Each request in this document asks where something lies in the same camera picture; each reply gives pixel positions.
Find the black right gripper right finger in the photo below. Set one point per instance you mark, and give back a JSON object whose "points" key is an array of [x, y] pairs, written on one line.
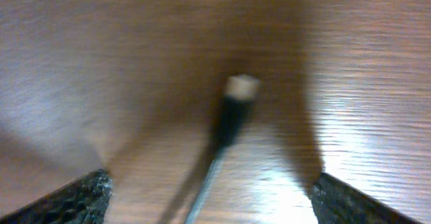
{"points": [[336, 202]]}

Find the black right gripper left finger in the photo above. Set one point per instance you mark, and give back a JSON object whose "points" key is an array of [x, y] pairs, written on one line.
{"points": [[82, 201]]}

